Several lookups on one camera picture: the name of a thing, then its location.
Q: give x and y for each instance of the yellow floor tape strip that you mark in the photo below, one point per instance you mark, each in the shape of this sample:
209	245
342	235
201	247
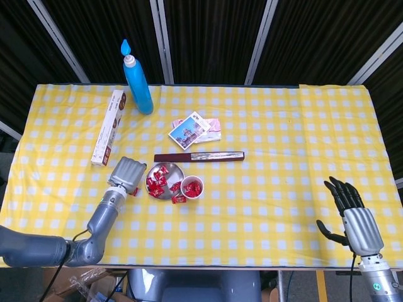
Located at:
321	286

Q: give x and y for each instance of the blue detergent bottle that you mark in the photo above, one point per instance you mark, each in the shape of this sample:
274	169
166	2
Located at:
138	88

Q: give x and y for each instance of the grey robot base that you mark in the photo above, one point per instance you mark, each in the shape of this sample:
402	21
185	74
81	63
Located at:
195	286

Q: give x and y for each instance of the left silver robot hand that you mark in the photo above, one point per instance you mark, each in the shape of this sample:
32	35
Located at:
127	173

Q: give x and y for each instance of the white paper cup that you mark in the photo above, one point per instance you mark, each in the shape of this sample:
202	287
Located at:
192	178

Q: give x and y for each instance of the red candy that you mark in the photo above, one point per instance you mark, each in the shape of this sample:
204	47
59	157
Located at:
189	188
175	187
161	181
150	182
135	191
155	191
178	199
196	187
162	170

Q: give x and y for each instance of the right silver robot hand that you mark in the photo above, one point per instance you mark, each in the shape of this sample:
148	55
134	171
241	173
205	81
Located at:
362	229

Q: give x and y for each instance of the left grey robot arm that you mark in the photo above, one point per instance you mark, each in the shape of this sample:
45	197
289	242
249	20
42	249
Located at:
31	248

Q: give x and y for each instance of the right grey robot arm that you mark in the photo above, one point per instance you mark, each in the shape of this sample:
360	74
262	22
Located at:
381	283

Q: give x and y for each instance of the brown cardboard box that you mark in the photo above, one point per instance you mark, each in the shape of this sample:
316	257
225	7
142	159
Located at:
60	281

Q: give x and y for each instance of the white frame post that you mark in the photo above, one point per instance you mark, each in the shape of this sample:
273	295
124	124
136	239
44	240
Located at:
9	129
261	41
61	44
378	63
400	183
162	41

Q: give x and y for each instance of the metal table leg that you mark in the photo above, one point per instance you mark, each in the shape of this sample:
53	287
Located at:
282	286

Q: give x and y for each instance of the round steel plate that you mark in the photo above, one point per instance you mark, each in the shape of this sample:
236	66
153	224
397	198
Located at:
173	171

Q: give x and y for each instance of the postcard with building picture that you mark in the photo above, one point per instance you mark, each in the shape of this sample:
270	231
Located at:
187	132

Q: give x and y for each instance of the yellow white checkered tablecloth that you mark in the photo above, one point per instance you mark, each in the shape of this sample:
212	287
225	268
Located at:
252	204

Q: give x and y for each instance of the long white wrap box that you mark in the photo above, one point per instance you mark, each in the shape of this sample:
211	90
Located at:
108	129

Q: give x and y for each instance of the clear plastic bag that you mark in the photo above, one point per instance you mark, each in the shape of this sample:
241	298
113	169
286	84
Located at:
83	286

